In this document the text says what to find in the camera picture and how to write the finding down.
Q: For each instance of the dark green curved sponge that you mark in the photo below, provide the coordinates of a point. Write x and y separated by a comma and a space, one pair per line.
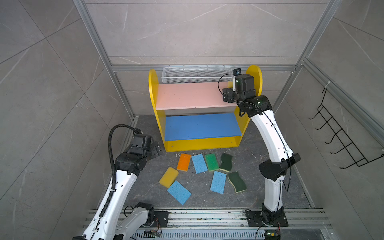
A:
237, 182
226, 163

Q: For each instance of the orange sponge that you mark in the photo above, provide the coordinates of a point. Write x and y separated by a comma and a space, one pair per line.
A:
184, 162

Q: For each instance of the light blue sponge middle row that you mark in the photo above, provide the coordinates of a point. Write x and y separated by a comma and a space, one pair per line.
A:
199, 163

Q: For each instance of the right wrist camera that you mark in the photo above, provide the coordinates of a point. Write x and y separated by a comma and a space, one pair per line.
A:
237, 82

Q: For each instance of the dark green curved sponge upper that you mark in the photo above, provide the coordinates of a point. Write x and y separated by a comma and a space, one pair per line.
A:
226, 163

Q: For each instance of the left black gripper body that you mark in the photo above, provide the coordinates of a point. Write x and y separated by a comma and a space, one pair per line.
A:
153, 151

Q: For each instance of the aluminium rail base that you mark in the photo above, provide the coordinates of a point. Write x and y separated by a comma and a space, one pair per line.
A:
227, 224

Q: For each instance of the dark green curved sponge lower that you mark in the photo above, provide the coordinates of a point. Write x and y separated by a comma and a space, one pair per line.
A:
237, 182

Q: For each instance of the white wire mesh basket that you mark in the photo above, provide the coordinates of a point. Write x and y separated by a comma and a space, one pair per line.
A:
195, 75

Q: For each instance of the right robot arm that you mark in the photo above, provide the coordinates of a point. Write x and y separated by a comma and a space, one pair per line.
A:
282, 158

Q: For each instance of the black wire hook rack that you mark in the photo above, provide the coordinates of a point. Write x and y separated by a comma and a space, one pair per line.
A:
339, 133

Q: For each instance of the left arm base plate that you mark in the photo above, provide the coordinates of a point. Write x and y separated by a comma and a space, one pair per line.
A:
157, 219

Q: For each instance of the yellow shelf unit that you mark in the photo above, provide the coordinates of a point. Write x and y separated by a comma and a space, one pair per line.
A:
195, 132

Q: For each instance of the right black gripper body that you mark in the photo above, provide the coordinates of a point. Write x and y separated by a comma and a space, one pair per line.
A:
232, 96

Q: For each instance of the green yellow sponge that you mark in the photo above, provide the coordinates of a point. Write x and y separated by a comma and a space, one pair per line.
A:
212, 162

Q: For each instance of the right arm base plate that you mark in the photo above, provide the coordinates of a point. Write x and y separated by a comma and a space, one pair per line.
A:
255, 219

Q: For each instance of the light blue sponge front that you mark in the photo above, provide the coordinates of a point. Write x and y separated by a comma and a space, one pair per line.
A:
179, 192

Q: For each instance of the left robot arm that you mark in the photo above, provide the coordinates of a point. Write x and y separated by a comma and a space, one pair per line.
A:
125, 170

